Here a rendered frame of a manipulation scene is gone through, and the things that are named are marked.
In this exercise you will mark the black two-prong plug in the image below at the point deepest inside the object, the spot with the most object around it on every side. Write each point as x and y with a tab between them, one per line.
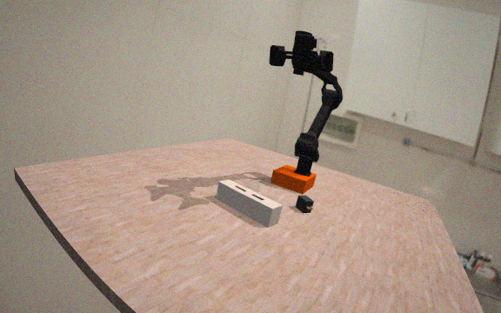
304	203

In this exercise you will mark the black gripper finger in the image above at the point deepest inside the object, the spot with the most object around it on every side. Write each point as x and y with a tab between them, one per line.
323	60
279	55

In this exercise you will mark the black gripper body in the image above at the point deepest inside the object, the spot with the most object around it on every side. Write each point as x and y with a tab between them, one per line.
301	59

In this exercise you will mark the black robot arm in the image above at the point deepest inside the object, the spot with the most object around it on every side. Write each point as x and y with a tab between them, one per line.
307	143

